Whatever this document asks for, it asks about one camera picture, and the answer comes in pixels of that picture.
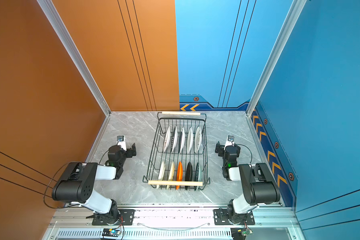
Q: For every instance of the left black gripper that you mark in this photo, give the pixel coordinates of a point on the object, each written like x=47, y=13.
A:
x=130, y=149

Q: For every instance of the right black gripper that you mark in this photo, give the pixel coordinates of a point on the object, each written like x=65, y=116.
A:
x=219, y=148

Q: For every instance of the cream plate with black flowers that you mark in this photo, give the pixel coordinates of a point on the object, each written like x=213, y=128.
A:
x=162, y=171

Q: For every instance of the black wire dish rack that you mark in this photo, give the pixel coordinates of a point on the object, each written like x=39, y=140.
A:
x=157, y=156

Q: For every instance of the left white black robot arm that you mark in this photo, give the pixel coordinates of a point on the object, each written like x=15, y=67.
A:
x=76, y=187

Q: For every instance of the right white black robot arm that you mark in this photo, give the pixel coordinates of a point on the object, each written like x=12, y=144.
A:
x=257, y=181

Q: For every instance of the white patterned plate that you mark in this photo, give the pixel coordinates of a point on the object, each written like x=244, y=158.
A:
x=167, y=139
x=190, y=140
x=198, y=139
x=174, y=140
x=182, y=140

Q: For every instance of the grey green plate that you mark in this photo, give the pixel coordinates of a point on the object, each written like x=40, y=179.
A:
x=198, y=173

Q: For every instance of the orange plate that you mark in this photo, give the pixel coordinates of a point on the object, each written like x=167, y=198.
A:
x=179, y=172

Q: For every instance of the left circuit board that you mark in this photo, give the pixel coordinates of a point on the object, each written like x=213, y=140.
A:
x=112, y=234

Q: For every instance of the circuit board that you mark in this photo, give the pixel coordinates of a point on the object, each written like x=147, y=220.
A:
x=240, y=234
x=112, y=234

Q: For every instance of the right circuit board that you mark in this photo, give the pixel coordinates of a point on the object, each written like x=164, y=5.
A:
x=240, y=234

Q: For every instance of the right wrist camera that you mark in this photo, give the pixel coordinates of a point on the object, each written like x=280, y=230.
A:
x=229, y=141

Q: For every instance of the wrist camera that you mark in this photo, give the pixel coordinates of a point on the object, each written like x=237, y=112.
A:
x=121, y=141
x=229, y=141

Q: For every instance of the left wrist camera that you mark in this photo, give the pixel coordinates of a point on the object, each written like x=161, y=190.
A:
x=121, y=141

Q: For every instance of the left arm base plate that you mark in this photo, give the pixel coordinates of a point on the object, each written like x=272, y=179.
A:
x=126, y=217

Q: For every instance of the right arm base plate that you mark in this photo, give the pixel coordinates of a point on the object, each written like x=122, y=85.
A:
x=222, y=217

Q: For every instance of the aluminium mounting rail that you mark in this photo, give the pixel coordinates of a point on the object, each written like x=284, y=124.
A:
x=176, y=222

